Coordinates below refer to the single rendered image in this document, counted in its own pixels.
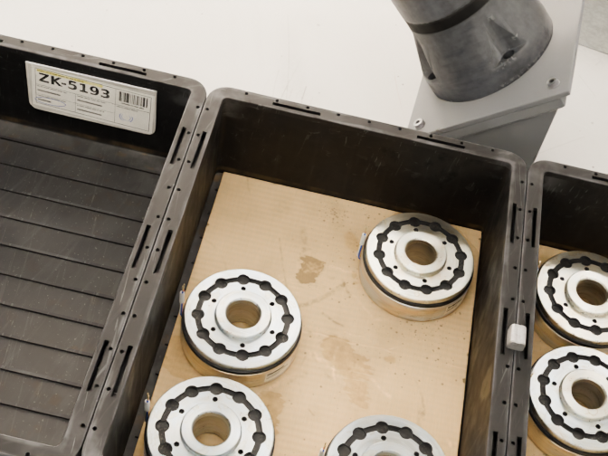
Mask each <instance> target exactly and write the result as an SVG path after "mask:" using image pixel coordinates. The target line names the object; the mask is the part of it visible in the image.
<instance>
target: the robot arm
mask: <svg viewBox="0 0 608 456"><path fill-rule="evenodd" d="M391 1H392V3H393V4H394V6H395V8H396V9H397V11H398V12H399V14H400V15H401V16H402V17H403V19H404V20H405V22H406V23H407V25H408V26H409V28H410V30H411V31H412V33H413V38H414V41H415V45H416V50H417V53H418V57H419V61H420V64H421V68H422V72H423V77H424V78H425V80H426V82H427V83H428V85H429V86H430V87H431V89H432V91H433V92H434V94H435V95H436V96H437V97H439V98H440V99H442V100H446V101H450V102H465V101H471V100H477V99H481V98H483V97H486V96H489V95H490V94H492V93H495V92H497V91H499V90H502V89H503V88H505V87H507V86H508V85H509V84H511V83H512V82H514V81H515V80H517V79H518V78H520V77H521V76H522V75H523V74H524V73H526V72H527V71H528V70H529V69H530V68H531V67H532V66H533V65H534V64H535V63H536V62H537V61H538V60H539V58H540V57H541V56H542V54H543V53H544V51H545V50H546V48H547V46H548V45H549V43H550V40H551V37H552V34H553V23H552V20H551V18H550V16H549V14H548V12H547V11H546V9H545V7H544V6H543V4H542V3H541V2H540V1H539V0H391Z"/></svg>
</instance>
